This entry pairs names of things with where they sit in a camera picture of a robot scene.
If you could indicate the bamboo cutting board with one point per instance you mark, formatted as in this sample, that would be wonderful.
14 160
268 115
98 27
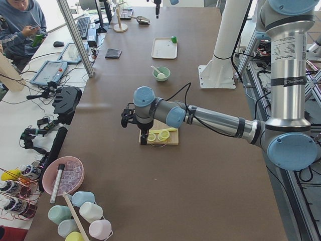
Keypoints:
172 140

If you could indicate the pale blue plastic cup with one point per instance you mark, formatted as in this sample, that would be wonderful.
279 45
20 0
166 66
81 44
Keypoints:
66 227

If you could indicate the aluminium frame rail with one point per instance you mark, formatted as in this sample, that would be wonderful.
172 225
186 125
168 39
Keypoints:
297 192

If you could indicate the teach pendant tablet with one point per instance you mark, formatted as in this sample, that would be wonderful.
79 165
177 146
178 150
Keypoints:
70 54
50 71

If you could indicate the yellow plastic cup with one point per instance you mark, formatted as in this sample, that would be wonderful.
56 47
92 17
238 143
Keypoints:
74 236

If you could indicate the stacked lemon slices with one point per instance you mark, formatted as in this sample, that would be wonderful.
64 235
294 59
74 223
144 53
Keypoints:
163 136

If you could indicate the wooden mug stand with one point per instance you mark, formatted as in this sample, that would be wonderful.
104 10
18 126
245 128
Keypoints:
119 27

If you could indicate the mint green bowl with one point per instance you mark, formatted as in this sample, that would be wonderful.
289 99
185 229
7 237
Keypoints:
163 70

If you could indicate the person in blue hoodie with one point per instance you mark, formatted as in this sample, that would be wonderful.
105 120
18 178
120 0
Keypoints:
25 20

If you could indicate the single lemon slice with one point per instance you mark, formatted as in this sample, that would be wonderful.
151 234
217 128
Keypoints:
151 137

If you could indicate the black computer mouse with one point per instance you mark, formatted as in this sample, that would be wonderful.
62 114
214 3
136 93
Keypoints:
57 44

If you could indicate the cream rabbit serving tray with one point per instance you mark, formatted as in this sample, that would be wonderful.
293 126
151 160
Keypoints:
164 48

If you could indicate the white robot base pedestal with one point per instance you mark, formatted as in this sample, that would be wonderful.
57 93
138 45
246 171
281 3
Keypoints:
218 73

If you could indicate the white plastic cup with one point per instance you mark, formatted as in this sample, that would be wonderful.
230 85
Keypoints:
91 211

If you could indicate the front teach pendant tablet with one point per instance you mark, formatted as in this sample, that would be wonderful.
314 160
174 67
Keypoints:
50 71

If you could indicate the wooden stick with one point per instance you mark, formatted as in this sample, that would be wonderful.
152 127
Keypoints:
75 216

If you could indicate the pink plastic cup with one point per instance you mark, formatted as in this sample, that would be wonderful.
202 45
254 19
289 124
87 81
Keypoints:
100 229

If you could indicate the light blue plastic cup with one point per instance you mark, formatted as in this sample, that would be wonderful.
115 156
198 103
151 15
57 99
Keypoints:
81 197

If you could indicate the black plastic device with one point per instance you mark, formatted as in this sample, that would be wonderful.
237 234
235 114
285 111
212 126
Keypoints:
66 100

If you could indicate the copper wire bottle rack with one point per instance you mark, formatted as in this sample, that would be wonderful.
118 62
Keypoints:
19 196

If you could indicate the black long bar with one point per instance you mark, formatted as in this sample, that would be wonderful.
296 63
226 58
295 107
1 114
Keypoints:
53 154

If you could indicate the rear teach pendant tablet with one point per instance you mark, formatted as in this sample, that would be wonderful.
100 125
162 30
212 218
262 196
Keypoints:
70 54

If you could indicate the yellow plastic knife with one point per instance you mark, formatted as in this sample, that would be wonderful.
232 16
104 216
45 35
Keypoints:
162 130

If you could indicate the aluminium frame post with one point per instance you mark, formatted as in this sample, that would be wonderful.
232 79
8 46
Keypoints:
70 23

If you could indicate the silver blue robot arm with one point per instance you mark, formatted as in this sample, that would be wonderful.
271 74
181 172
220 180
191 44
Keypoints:
285 137
172 2

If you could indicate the mint green plastic cup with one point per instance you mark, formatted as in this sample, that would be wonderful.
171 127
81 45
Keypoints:
59 213

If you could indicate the pink bowl with ice cubes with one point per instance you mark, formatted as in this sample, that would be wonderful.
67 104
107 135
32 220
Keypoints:
71 179

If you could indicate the dark small tray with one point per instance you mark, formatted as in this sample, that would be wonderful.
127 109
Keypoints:
125 14

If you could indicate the metal cylinder tool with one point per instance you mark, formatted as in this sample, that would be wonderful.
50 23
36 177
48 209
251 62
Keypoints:
61 168

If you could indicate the grey folded cloth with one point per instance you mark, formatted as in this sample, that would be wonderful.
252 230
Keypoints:
112 53

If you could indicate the black keyboard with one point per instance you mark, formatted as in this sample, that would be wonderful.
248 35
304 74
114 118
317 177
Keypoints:
82 26

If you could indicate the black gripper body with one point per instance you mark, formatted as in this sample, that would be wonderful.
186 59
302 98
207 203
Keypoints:
144 127
157 7

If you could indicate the green lime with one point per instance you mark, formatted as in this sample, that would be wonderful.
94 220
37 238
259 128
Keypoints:
174 39

